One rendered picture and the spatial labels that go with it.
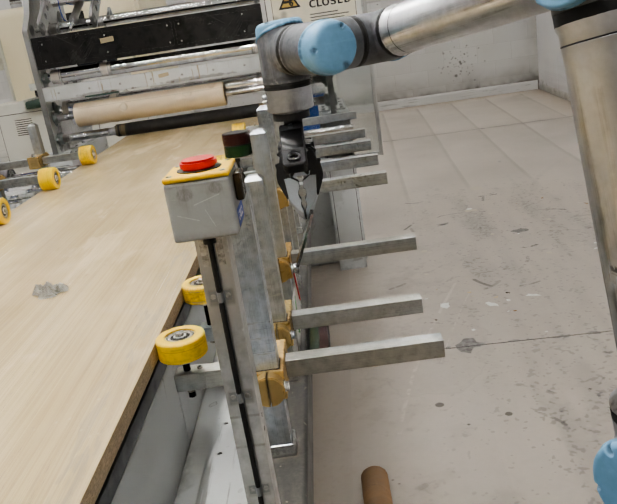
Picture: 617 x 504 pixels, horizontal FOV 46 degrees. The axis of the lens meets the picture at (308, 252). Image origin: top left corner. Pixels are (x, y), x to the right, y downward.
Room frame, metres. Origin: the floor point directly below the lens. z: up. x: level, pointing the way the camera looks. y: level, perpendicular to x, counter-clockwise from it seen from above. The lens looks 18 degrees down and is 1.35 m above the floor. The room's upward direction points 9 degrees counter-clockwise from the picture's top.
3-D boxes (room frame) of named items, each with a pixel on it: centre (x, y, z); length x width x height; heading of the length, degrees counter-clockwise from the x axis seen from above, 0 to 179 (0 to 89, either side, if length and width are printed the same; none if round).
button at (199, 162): (0.77, 0.10, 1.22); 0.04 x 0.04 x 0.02
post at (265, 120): (1.77, 0.05, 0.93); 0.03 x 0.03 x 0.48; 87
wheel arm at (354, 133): (2.56, -0.08, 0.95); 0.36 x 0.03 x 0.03; 87
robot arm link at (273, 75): (1.41, -0.01, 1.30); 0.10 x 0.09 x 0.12; 30
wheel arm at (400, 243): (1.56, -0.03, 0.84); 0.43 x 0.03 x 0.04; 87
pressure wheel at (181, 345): (1.07, 0.22, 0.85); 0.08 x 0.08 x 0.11
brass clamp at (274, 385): (1.05, 0.09, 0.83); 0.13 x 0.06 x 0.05; 177
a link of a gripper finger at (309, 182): (1.41, -0.02, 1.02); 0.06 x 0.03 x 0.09; 177
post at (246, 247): (1.03, 0.09, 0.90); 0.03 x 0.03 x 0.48; 87
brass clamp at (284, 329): (1.30, 0.08, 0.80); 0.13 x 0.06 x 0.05; 177
